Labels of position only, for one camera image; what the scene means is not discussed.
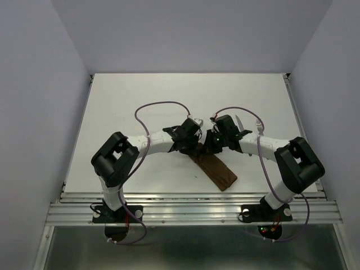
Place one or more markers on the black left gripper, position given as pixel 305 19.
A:
pixel 191 151

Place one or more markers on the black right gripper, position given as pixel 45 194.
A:
pixel 210 148

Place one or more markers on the brown cloth napkin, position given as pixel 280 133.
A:
pixel 214 168

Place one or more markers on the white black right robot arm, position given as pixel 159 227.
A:
pixel 297 163

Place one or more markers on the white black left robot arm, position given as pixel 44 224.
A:
pixel 114 161

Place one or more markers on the silver knife dark handle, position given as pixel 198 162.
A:
pixel 239 123

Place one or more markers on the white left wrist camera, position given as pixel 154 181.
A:
pixel 199 122

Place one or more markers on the silver fork dark handle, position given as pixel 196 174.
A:
pixel 260 127

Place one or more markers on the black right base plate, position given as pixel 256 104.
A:
pixel 260 213

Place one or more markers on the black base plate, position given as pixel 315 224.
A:
pixel 260 213
pixel 103 215

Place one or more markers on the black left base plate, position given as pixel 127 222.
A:
pixel 103 215

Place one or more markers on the aluminium rail frame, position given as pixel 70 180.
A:
pixel 194 229

